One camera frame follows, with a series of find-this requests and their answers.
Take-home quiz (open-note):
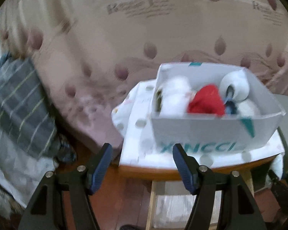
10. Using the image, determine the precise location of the brown wooden drawer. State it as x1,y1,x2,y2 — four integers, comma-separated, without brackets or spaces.
145,180,224,230

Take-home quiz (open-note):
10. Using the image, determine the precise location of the red knitted garment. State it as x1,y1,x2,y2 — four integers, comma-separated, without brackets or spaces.
187,84,225,116

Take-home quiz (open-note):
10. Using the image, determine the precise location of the light blue white underwear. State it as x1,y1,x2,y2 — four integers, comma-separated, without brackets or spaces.
218,70,260,117

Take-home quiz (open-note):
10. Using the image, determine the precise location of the white garment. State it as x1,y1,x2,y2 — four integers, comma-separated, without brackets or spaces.
156,75,192,117

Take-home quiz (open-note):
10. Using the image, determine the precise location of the brown wooden nightstand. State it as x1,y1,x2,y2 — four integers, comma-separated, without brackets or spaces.
117,153,279,230

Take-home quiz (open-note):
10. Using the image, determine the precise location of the grey plaid blanket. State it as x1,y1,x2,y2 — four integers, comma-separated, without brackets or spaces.
0,53,60,159

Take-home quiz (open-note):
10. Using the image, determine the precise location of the white XINCCI shoe box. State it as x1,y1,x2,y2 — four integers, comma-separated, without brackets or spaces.
151,62,286,153

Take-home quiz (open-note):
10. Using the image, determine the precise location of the white dotted cover cloth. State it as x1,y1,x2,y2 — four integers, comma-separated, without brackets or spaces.
112,80,285,170

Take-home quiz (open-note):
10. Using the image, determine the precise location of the beige leaf pattern mattress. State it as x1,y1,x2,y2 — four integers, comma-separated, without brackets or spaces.
0,0,288,151

